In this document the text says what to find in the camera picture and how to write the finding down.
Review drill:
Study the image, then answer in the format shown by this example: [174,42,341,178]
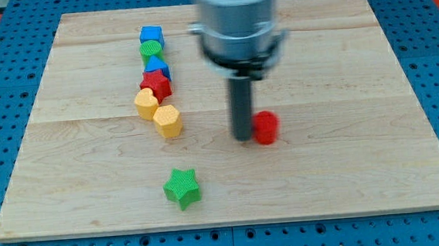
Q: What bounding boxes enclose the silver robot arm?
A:
[189,0,287,80]

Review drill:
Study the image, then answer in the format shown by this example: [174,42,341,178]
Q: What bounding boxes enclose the red star block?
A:
[139,69,172,104]

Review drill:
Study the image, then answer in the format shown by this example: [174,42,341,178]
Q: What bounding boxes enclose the green star block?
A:
[163,168,202,211]

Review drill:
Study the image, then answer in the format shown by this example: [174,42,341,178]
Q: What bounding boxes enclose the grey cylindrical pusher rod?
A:
[228,77,252,142]

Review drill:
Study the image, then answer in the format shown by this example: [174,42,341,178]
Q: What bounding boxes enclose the red cylinder block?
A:
[252,111,279,145]

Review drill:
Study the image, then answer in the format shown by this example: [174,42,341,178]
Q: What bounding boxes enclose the yellow hexagon block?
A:
[152,104,183,138]

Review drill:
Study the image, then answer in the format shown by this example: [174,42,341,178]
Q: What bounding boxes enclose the yellow heart block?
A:
[134,87,159,120]

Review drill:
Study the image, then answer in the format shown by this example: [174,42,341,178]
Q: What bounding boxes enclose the wooden board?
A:
[0,0,439,243]

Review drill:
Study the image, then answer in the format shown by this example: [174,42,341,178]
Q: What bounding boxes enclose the blue triangle block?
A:
[144,56,172,80]

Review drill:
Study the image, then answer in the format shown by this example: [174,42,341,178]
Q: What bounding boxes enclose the green cylinder block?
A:
[139,40,165,66]

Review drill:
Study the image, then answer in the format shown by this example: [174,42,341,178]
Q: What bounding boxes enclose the blue cube block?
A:
[139,26,165,48]

